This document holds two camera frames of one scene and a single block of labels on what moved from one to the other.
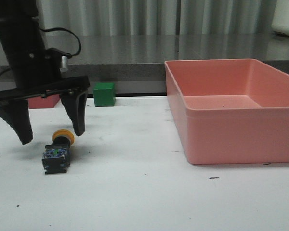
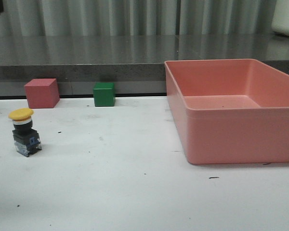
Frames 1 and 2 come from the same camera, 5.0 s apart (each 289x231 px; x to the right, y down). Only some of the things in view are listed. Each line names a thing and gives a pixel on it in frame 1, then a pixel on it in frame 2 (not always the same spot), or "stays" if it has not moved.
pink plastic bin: [234, 111] stays
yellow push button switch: [56, 157] → [26, 139]
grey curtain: [125, 17] stays
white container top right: [285, 19] stays
